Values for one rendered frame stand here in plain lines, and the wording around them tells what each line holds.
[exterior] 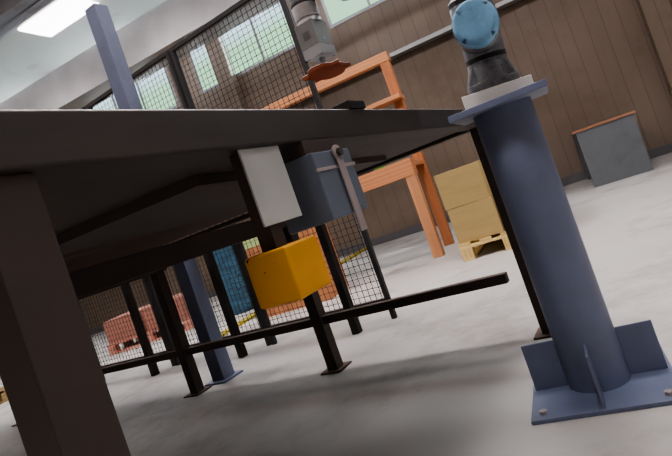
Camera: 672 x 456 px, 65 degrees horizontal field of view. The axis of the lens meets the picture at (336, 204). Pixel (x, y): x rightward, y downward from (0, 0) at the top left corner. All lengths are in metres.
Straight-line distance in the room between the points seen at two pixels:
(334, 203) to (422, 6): 7.95
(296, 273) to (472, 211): 3.70
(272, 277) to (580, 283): 1.04
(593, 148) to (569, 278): 5.31
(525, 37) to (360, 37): 2.52
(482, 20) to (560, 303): 0.80
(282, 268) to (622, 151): 6.29
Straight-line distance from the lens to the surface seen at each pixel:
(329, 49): 1.62
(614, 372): 1.71
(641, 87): 8.43
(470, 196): 4.40
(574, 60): 8.41
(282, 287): 0.78
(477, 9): 1.48
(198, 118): 0.74
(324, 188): 0.89
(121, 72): 3.55
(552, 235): 1.59
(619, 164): 6.90
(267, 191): 0.81
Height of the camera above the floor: 0.72
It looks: 1 degrees up
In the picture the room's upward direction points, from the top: 19 degrees counter-clockwise
